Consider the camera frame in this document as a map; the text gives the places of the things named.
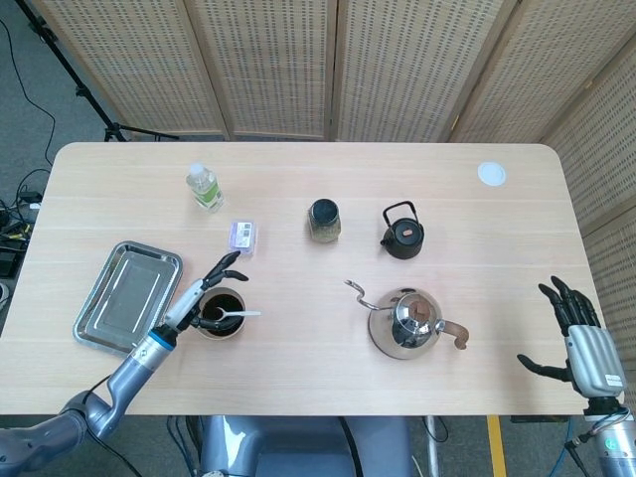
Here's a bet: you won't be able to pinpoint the purple wrapped pack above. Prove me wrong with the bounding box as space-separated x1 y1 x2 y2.
226 221 261 258

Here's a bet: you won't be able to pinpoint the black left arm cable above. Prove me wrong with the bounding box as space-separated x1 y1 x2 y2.
79 371 145 477

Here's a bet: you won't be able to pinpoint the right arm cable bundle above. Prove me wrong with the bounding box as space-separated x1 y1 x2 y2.
560 409 633 477

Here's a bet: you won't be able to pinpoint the woven folding screen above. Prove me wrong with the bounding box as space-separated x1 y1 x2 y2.
29 0 636 359

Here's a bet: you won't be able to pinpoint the green label water bottle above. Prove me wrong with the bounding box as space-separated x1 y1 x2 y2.
185 161 226 215

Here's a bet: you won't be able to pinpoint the black tripod stand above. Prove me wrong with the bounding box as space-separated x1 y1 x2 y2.
13 0 181 144

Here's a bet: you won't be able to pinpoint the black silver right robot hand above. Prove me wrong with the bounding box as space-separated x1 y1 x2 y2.
517 275 627 401

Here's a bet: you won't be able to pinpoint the stainless steel tray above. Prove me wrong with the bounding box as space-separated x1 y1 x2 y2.
73 239 185 360

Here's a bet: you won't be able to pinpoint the white bowl with dark liquid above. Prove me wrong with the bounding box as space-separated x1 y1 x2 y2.
194 287 247 341

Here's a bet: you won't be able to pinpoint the grey robot torso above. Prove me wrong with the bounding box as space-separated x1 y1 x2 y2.
197 414 416 477

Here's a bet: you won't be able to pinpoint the black floor cables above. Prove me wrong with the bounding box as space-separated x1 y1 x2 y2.
0 19 57 299

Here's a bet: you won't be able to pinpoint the steel gooseneck kettle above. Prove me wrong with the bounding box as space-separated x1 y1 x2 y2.
344 278 471 361

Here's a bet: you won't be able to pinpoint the small black teapot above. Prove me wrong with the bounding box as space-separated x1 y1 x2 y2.
380 200 425 260

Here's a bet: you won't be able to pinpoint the white plastic spoon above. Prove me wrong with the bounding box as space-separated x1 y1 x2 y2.
212 307 262 322

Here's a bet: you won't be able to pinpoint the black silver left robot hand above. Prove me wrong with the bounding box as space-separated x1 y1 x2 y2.
163 250 250 334

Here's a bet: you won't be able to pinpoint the glass jar black lid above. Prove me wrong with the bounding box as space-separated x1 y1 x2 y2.
305 198 344 245

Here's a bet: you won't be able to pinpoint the white round table cap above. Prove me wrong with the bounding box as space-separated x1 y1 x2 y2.
476 161 509 188

